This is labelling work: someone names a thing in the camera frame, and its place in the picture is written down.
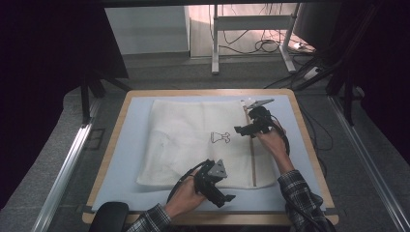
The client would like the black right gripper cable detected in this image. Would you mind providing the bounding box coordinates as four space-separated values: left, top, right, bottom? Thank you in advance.
269 113 291 157

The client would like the dark floor grate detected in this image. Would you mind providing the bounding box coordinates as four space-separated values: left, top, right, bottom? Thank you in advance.
84 128 106 151

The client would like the white panel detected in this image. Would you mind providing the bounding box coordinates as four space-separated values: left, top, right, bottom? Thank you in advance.
104 6 191 56

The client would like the aluminium floor rail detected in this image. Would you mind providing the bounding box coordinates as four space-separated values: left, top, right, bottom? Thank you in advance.
328 95 410 232
31 98 102 232

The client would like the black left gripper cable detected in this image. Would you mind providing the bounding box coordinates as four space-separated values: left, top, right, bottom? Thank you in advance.
166 159 208 204

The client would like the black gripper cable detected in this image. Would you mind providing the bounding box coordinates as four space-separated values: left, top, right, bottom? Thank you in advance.
166 159 208 204
269 113 291 157

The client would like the black metal stand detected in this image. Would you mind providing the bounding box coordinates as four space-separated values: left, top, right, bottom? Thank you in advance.
324 6 366 128
79 72 132 126

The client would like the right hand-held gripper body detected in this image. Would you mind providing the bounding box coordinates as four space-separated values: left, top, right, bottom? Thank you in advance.
246 99 276 138

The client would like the white metal desk frame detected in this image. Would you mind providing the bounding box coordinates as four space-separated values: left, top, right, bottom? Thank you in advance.
211 3 302 75

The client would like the black floor cable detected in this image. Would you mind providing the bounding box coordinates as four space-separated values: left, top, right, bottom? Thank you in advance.
298 101 335 179

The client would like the wooden table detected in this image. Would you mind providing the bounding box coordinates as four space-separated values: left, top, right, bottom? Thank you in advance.
81 88 339 226

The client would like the person's left hand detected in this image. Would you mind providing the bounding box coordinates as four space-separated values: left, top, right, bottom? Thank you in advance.
164 175 208 220

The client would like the person's right hand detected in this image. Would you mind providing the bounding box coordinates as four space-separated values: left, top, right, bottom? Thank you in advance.
256 127 287 160

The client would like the dark curtain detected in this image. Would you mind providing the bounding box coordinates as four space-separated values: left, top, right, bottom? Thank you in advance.
0 0 130 209
337 0 410 162

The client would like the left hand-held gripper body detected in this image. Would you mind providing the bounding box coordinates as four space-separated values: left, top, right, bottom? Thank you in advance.
193 159 228 209

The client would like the light blue table mat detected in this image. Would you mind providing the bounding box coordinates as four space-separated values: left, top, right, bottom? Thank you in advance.
91 94 327 213

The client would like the black floor cables bundle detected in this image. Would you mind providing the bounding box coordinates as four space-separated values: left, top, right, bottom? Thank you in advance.
220 4 293 56

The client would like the white power strip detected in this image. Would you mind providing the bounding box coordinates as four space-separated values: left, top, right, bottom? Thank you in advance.
304 66 321 80

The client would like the black rounded pad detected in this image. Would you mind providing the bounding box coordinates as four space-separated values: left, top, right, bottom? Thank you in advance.
88 201 131 232

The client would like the white mesh laundry bag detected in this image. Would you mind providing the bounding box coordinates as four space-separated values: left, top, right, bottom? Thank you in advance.
135 98 278 189

